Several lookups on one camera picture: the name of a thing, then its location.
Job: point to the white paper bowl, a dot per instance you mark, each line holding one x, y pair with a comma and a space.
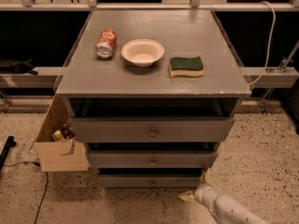
142, 52

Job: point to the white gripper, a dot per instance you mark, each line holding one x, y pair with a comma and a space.
202, 192

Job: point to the grey top drawer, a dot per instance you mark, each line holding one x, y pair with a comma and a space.
149, 130

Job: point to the items inside cardboard box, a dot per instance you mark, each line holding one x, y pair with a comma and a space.
64, 133

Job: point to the metal frame rail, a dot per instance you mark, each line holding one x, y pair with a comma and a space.
133, 6

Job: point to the green yellow sponge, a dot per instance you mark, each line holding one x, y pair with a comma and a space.
186, 67

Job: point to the black item on shelf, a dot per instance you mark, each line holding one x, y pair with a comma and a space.
8, 66

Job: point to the grey middle drawer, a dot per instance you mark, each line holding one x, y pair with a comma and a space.
152, 159

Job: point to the grey drawer cabinet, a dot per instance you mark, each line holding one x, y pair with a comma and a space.
115, 88

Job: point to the grey bottom drawer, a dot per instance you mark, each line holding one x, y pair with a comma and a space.
149, 181

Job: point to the grey drawer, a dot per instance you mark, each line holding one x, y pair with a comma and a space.
149, 130
152, 159
149, 181

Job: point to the cardboard box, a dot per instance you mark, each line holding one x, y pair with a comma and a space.
56, 153

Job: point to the black object on floor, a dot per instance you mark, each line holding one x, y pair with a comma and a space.
8, 145

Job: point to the orange soda can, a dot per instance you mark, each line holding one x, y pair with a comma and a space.
106, 44

